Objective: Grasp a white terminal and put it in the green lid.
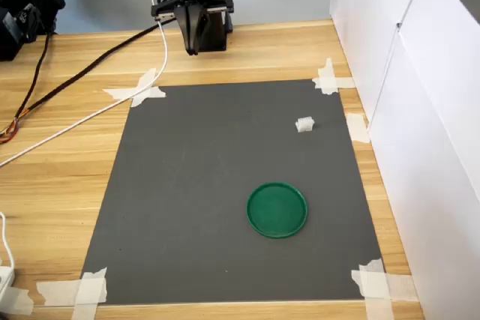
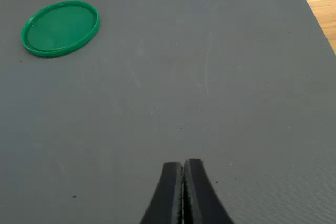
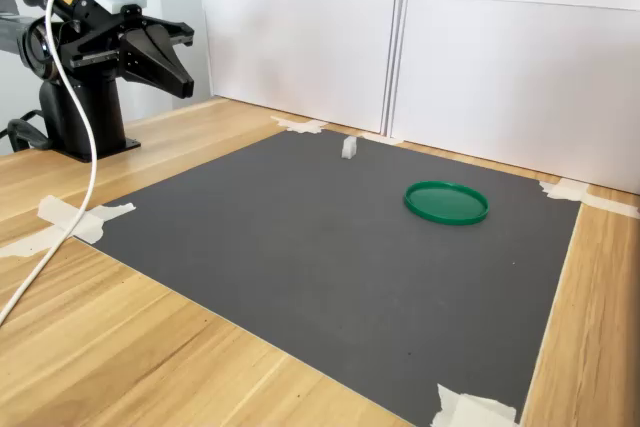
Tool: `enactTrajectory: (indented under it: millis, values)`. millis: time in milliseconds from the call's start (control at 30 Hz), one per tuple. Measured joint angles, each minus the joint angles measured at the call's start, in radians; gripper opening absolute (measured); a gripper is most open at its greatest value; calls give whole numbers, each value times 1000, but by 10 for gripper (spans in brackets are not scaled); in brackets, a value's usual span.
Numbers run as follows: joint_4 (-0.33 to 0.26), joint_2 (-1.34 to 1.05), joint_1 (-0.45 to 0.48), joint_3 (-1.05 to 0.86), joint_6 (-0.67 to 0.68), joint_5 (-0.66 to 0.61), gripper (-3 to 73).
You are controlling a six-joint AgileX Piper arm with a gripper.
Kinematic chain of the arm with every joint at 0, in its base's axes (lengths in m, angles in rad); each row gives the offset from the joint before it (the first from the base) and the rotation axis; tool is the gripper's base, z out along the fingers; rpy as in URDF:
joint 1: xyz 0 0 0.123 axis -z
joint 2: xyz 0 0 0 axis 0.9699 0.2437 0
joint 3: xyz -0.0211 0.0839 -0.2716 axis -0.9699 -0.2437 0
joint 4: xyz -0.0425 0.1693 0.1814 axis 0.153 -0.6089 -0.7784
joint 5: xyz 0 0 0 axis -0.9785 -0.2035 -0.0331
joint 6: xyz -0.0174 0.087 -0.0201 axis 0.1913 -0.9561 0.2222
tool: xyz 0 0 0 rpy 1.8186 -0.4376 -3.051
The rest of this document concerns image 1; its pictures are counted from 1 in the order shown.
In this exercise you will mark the small white bracket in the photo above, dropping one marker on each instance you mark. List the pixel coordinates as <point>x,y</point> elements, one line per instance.
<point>5,280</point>

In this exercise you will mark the round green lid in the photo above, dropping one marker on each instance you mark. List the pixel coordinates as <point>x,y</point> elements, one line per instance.
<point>277,211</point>

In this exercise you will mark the small white plastic terminal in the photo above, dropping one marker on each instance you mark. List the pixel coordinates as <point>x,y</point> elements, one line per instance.
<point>305,124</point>

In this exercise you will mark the black chair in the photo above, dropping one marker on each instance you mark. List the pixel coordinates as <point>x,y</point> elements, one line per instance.
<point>22,1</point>

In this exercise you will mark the white tape strip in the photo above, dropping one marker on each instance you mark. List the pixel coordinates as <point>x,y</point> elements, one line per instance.
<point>343,82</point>
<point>357,127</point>
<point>401,286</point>
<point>17,301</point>
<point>120,92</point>
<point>85,310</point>
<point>56,292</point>
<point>144,84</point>
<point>378,305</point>
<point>327,72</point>

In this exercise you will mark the dark grey mat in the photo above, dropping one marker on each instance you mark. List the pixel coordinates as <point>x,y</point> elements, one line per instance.
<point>206,192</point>

